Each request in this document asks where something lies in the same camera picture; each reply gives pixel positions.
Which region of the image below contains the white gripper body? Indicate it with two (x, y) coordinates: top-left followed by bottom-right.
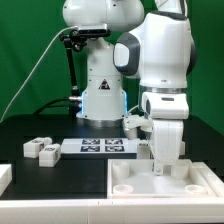
(141, 92), (189, 165)

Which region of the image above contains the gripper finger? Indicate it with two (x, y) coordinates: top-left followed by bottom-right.
(153, 160), (164, 176)

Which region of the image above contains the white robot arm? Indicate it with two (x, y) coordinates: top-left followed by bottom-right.
(62, 0), (195, 175)

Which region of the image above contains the white square tabletop part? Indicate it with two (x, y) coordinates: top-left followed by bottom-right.
(107, 159), (217, 199)

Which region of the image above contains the white left block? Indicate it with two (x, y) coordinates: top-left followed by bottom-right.
(0, 164), (12, 196)

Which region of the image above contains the white front fence rail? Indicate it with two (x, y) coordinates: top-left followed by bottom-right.
(0, 198), (224, 224)

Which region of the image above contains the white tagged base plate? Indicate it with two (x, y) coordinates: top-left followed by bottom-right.
(61, 138), (139, 154)

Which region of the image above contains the black cable bundle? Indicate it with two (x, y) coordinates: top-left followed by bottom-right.
(33, 97), (83, 116)

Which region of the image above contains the mounted camera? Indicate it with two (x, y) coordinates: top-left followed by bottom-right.
(71, 24), (110, 38)

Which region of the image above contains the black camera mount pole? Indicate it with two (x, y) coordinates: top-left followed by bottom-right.
(59, 33), (82, 118)

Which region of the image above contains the white camera cable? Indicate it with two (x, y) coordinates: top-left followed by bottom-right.
(0, 25), (80, 123)

